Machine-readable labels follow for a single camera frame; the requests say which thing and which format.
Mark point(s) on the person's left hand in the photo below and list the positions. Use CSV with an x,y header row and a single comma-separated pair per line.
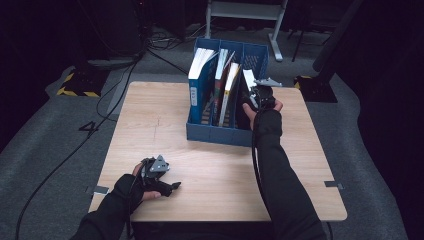
x,y
126,193

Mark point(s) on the dark grey slanted pole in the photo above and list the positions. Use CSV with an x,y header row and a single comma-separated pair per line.
x,y
336,33

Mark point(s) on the black hardcover book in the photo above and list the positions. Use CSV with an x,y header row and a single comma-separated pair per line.
x,y
241,113

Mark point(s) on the white metal frame stand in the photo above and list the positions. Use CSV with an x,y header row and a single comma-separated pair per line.
x,y
246,10

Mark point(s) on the yellow cover book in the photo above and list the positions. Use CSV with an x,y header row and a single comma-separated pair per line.
x,y
228,90

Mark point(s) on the blue landscape cover book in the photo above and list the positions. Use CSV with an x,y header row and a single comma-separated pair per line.
x,y
200,90

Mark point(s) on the person's right hand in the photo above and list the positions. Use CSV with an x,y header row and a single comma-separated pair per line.
x,y
268,121

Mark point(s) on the blue plastic file rack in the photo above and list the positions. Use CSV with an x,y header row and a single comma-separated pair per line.
x,y
216,133

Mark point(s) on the grey metal table bracket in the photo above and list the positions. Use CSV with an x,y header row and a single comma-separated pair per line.
x,y
333,185
98,190

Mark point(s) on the black tripod stand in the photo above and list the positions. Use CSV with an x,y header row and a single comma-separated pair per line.
x,y
298,46

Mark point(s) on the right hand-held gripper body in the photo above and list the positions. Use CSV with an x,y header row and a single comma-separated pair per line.
x,y
265,96

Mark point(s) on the black yellow-striped stand base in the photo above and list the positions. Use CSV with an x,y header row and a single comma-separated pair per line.
x,y
316,90
83,83

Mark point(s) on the red illustrated cover book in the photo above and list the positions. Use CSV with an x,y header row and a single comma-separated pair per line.
x,y
218,93

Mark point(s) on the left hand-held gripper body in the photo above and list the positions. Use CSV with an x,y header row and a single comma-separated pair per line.
x,y
153,170

